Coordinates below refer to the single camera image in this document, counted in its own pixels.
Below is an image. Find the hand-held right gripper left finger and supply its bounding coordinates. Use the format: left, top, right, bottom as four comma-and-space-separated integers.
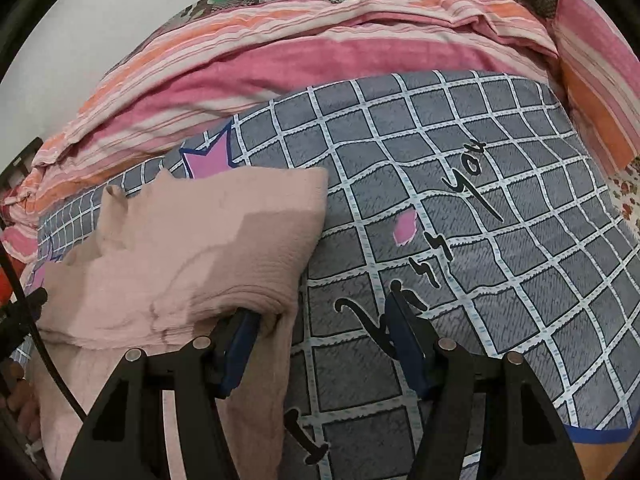
60, 307, 261, 480

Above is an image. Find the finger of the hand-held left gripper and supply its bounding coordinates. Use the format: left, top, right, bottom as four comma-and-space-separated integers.
0, 287, 49, 343

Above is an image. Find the pink orange striped quilt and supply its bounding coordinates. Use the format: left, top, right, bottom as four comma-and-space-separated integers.
0, 0, 640, 266

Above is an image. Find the black cable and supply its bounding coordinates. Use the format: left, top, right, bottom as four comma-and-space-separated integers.
0, 237, 88, 423

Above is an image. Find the person's left hand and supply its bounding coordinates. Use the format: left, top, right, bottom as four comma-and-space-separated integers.
0, 360, 43, 443

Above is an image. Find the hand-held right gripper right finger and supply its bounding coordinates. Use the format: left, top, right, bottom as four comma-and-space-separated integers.
385, 287, 586, 480

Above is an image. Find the grey checked star blanket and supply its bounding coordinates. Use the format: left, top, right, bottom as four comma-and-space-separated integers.
10, 70, 640, 480

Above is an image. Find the pink knit sweater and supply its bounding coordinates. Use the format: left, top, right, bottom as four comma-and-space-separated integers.
25, 167, 331, 480

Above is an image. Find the beige floral bedsheet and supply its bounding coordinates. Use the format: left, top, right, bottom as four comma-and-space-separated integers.
607, 157, 640, 226

